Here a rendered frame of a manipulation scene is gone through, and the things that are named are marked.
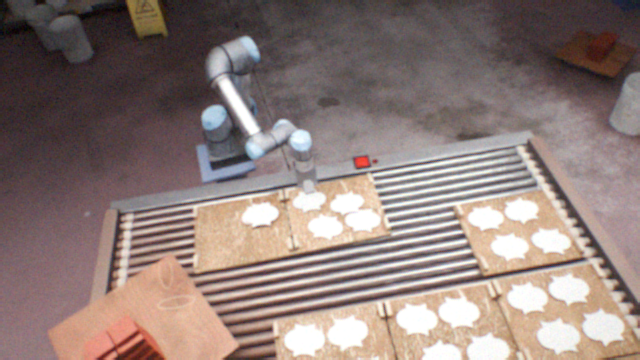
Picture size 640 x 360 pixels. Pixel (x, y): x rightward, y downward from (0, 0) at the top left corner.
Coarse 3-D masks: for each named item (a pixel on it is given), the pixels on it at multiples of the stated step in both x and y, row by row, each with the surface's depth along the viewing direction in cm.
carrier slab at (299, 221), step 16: (320, 192) 220; (336, 192) 220; (368, 192) 218; (288, 208) 215; (320, 208) 214; (368, 208) 212; (304, 224) 209; (304, 240) 203; (320, 240) 203; (336, 240) 202; (352, 240) 201
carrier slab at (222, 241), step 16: (208, 208) 219; (224, 208) 218; (240, 208) 217; (208, 224) 213; (224, 224) 212; (240, 224) 211; (272, 224) 210; (288, 224) 210; (208, 240) 207; (224, 240) 206; (240, 240) 206; (256, 240) 205; (272, 240) 204; (208, 256) 201; (224, 256) 201; (240, 256) 200; (256, 256) 200; (272, 256) 199; (288, 256) 200; (208, 272) 198
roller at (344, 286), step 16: (400, 272) 192; (416, 272) 191; (432, 272) 191; (448, 272) 192; (304, 288) 190; (320, 288) 189; (336, 288) 189; (352, 288) 190; (224, 304) 188; (240, 304) 187; (256, 304) 187; (272, 304) 188
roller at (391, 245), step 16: (400, 240) 202; (416, 240) 201; (432, 240) 202; (304, 256) 200; (320, 256) 199; (336, 256) 199; (352, 256) 200; (224, 272) 198; (240, 272) 197; (256, 272) 198; (272, 272) 199
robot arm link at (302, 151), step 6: (294, 132) 188; (300, 132) 188; (306, 132) 188; (294, 138) 186; (300, 138) 186; (306, 138) 186; (288, 144) 192; (294, 144) 187; (300, 144) 186; (306, 144) 187; (294, 150) 190; (300, 150) 188; (306, 150) 189; (294, 156) 193; (300, 156) 190; (306, 156) 191
